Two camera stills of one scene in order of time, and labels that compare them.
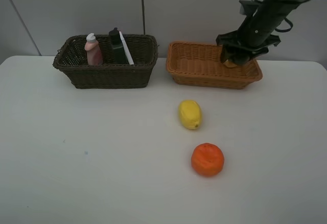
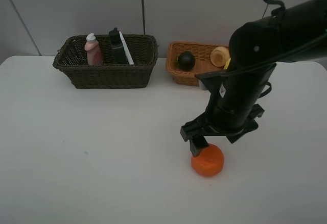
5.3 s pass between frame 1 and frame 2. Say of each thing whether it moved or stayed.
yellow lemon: moved
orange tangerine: stayed
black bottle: stayed
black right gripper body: moved
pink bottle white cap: stayed
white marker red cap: stayed
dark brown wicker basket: stayed
